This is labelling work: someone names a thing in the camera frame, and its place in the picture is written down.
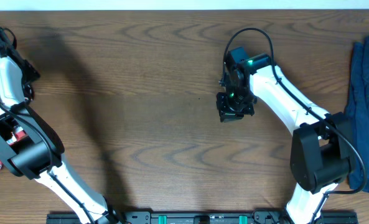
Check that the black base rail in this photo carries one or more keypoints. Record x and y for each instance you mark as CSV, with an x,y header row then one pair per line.
x,y
255,217

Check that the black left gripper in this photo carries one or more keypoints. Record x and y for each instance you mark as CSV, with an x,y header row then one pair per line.
x,y
33,73

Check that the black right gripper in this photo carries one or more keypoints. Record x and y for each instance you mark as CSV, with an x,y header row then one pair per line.
x,y
226,113

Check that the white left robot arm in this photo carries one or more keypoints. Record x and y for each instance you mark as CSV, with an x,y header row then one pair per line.
x,y
30,147

